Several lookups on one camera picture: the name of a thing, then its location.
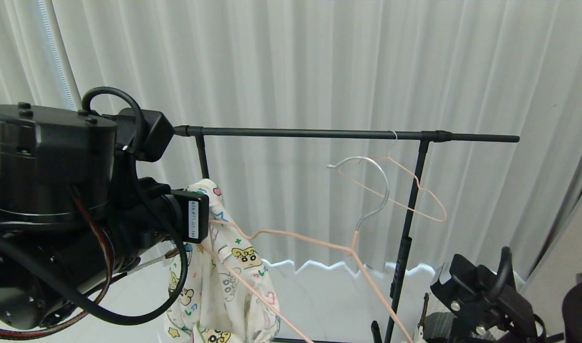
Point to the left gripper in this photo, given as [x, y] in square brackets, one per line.
[167, 219]

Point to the white curtain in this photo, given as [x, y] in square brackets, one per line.
[319, 71]

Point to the black clothes rack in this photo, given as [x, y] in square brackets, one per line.
[319, 134]

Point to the cream printed garment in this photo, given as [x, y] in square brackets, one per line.
[233, 295]

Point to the white laundry basket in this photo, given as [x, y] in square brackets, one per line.
[438, 328]

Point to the pink clothes hanger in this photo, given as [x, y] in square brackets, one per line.
[429, 216]
[387, 188]

